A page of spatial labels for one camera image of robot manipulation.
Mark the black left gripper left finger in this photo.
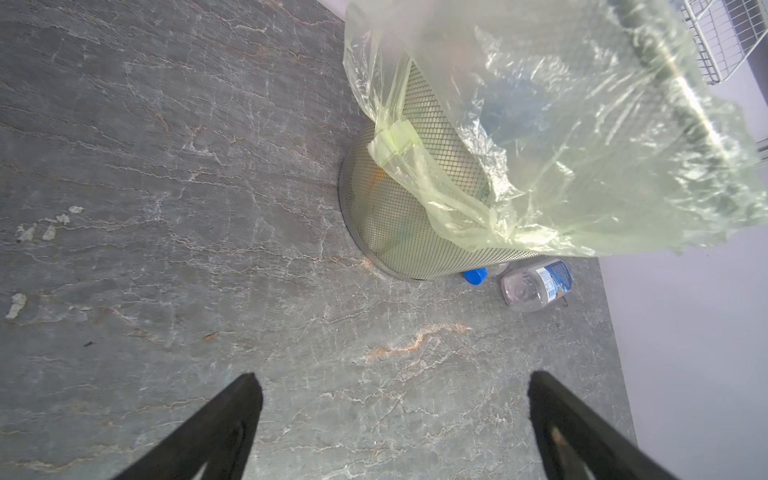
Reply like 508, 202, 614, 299
116, 373, 263, 479

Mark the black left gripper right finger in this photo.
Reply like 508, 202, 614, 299
528, 371, 673, 479

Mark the water bottle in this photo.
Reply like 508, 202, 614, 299
499, 259, 573, 313

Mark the blue cap bottle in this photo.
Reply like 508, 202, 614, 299
461, 264, 508, 286

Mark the mesh bin with green bag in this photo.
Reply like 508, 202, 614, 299
339, 1, 767, 280

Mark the white wire shelf basket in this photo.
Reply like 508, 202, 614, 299
678, 0, 767, 85

